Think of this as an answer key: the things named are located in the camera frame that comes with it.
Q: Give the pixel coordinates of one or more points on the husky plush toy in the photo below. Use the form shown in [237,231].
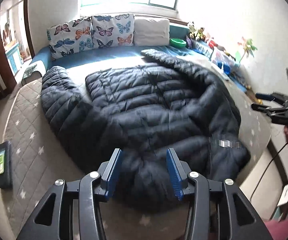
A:
[192,30]

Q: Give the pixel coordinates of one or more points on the blue toy block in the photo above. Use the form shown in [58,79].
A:
[224,67]

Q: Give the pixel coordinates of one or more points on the monkey plush toy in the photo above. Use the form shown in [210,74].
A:
[199,35]

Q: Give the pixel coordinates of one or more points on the grey quilted star mattress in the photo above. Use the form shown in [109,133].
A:
[38,160]

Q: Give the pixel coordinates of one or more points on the left butterfly print pillow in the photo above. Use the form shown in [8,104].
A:
[70,38]

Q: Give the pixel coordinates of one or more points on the black phone on mattress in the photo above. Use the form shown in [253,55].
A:
[5,165]

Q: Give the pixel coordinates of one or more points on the white plain pillow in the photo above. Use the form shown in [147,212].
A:
[151,31]

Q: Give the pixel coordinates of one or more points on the brown wooden door frame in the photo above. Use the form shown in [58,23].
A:
[1,45]

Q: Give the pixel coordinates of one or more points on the right butterfly print pillow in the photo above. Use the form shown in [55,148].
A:
[113,30]

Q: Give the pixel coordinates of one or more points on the clear plastic toy bag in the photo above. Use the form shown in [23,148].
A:
[218,55]

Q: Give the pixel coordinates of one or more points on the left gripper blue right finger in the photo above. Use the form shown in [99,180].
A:
[217,209]

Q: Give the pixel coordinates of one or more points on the butterfly print pillow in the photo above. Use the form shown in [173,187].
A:
[70,38]
[113,30]

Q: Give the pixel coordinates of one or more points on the blue kitchen cabinet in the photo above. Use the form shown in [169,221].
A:
[14,58]

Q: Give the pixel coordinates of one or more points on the blue bed sheet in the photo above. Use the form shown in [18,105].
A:
[42,60]

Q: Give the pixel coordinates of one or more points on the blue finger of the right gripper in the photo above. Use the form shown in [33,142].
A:
[261,107]
[265,96]

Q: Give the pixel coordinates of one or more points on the pink sleeve forearm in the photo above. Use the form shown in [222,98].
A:
[277,230]

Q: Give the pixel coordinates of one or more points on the green plastic bowl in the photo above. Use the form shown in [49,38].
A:
[177,43]

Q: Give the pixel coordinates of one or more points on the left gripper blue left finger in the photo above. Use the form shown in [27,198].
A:
[52,218]

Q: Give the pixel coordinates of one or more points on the black puffer down jacket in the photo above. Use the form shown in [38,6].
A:
[145,110]

